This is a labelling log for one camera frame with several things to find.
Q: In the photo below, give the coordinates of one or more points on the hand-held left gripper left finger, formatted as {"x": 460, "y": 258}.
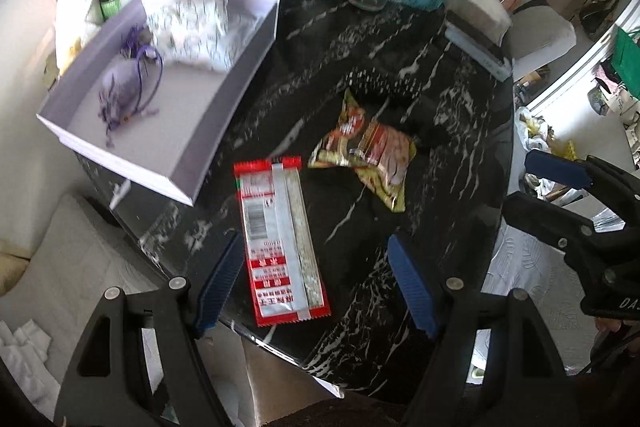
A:
{"x": 220, "y": 277}

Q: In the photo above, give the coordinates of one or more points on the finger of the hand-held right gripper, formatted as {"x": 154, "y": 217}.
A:
{"x": 535, "y": 209}
{"x": 550, "y": 167}

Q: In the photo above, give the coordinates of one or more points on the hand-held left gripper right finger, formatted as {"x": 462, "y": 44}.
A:
{"x": 410, "y": 287}

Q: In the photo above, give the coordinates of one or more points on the red white snack packet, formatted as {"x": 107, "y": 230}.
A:
{"x": 270, "y": 257}

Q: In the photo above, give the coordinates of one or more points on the yellow red snack bag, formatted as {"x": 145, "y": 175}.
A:
{"x": 370, "y": 147}

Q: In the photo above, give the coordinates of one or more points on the black white-dotted hair clip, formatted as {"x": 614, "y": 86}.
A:
{"x": 380, "y": 82}

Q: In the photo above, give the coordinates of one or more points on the lavender gift box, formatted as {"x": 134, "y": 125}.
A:
{"x": 165, "y": 87}

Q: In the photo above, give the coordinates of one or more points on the white patterned sachet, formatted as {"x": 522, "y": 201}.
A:
{"x": 180, "y": 19}
{"x": 235, "y": 42}

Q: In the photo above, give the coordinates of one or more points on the person's right hand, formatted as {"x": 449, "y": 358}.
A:
{"x": 606, "y": 323}

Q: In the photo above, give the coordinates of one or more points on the white plastic bags on floor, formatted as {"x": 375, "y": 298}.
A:
{"x": 535, "y": 132}

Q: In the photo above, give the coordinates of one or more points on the chair with white cover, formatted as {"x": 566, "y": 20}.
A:
{"x": 540, "y": 37}

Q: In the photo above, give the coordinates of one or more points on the green tote bag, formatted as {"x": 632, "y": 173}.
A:
{"x": 627, "y": 57}

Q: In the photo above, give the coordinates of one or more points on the white flat box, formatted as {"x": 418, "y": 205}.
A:
{"x": 475, "y": 52}

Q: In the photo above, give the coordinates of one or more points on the clear plastic bag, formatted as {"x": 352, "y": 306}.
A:
{"x": 480, "y": 2}

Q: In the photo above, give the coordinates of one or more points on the green lidded jar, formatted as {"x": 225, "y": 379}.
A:
{"x": 110, "y": 2}

